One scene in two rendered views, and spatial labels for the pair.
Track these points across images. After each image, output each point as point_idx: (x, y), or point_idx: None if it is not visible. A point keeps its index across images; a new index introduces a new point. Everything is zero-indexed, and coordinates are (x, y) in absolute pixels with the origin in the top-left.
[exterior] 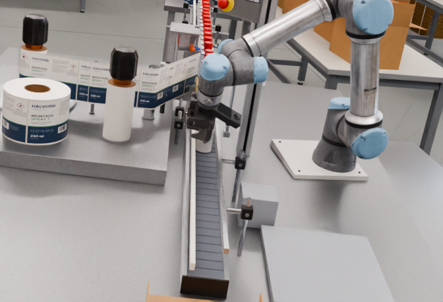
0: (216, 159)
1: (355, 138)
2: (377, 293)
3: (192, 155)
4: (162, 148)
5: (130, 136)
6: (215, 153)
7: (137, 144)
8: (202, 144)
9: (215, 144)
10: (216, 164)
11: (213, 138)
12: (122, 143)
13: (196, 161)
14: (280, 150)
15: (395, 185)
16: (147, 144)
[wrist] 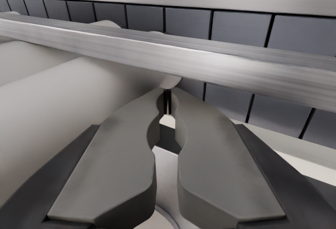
0: (220, 9)
1: None
2: None
3: (313, 177)
4: (176, 166)
5: (153, 212)
6: (173, 8)
7: (174, 204)
8: (167, 85)
9: (99, 4)
10: (298, 17)
11: (65, 7)
12: (176, 223)
13: (267, 109)
14: None
15: None
16: (167, 186)
